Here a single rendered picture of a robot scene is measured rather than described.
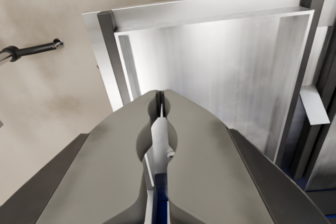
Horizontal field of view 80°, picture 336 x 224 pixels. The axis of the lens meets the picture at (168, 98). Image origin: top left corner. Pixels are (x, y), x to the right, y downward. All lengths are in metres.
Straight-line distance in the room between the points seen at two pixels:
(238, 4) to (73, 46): 1.16
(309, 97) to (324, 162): 0.22
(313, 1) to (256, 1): 0.07
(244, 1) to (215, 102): 0.17
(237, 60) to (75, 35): 1.11
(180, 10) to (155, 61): 0.08
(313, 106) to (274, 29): 0.15
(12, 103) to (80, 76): 0.57
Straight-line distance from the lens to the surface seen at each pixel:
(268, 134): 0.47
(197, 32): 0.32
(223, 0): 0.32
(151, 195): 0.53
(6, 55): 1.37
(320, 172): 0.62
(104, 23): 0.31
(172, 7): 0.31
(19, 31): 1.50
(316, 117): 0.41
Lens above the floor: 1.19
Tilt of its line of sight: 58 degrees down
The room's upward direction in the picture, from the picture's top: 180 degrees clockwise
